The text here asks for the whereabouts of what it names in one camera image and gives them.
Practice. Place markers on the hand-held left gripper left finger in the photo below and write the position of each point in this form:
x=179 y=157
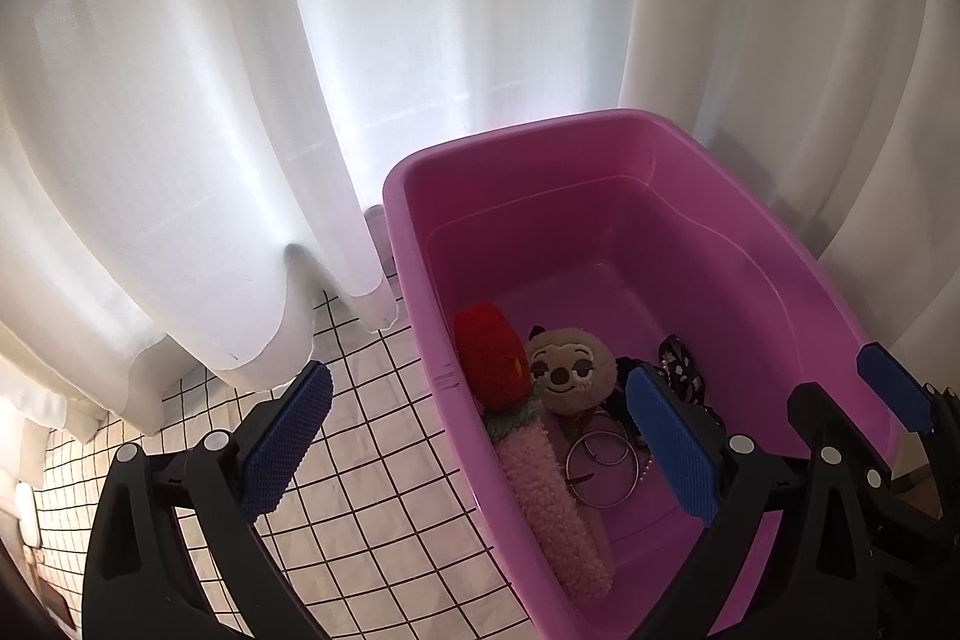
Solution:
x=289 y=437

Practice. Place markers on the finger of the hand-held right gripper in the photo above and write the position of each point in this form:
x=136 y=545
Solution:
x=825 y=411
x=892 y=385

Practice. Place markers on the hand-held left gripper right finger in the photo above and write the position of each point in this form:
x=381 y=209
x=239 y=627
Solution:
x=675 y=445

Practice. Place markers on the silver bangle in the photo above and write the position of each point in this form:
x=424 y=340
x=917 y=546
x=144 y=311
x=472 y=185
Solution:
x=600 y=501

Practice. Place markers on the pink plastic bin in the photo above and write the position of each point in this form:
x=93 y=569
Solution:
x=600 y=235

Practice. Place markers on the black white-patterned ribbon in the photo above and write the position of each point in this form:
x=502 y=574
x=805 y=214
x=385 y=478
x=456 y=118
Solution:
x=679 y=370

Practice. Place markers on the white black-grid bedsheet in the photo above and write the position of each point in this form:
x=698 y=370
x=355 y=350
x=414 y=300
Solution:
x=360 y=497

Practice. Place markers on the red and pink plush toy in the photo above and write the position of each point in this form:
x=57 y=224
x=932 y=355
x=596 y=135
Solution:
x=499 y=355

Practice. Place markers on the small white object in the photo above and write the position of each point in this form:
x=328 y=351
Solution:
x=27 y=512

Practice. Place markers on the white curtain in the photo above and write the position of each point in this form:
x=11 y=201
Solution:
x=225 y=85

